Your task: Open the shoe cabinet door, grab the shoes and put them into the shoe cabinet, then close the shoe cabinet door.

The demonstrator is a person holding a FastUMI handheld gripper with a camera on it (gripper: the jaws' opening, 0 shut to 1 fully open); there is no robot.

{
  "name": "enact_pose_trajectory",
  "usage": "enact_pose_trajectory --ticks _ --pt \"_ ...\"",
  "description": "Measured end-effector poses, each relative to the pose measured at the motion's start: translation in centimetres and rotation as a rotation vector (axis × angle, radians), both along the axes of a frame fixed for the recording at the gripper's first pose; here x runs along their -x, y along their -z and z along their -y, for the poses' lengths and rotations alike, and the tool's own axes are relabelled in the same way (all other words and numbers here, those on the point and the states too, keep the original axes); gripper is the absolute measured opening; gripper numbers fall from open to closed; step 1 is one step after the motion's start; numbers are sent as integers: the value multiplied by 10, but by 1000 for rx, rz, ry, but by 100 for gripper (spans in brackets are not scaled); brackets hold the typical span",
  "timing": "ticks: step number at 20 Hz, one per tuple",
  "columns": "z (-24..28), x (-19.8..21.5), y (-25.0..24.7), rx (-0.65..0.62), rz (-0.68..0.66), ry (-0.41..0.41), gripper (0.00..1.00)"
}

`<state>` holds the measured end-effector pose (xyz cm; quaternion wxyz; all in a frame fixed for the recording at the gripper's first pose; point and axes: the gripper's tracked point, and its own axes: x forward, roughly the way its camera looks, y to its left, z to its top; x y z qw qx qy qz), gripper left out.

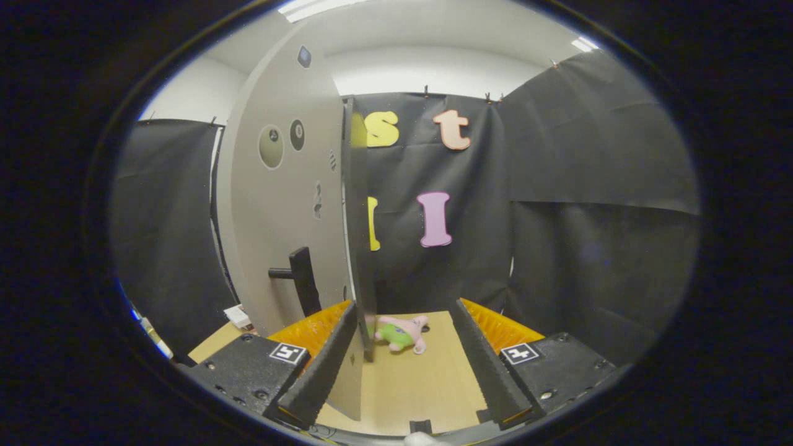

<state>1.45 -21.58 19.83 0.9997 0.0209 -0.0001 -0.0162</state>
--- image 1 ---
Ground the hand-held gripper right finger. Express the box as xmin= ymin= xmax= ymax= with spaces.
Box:
xmin=449 ymin=298 xmax=634 ymax=429

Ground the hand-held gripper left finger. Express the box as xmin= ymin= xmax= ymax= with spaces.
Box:
xmin=185 ymin=300 xmax=359 ymax=429

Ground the black door handle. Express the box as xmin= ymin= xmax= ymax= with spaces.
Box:
xmin=268 ymin=247 xmax=323 ymax=318

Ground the grey shoe cabinet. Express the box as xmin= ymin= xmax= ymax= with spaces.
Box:
xmin=341 ymin=95 xmax=379 ymax=364

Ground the pink and green plush toy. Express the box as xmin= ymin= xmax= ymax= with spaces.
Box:
xmin=374 ymin=315 xmax=430 ymax=355

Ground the stack of books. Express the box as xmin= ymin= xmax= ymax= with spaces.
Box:
xmin=223 ymin=304 xmax=253 ymax=331

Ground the long ceiling light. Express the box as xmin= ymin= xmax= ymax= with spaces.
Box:
xmin=279 ymin=0 xmax=372 ymax=22

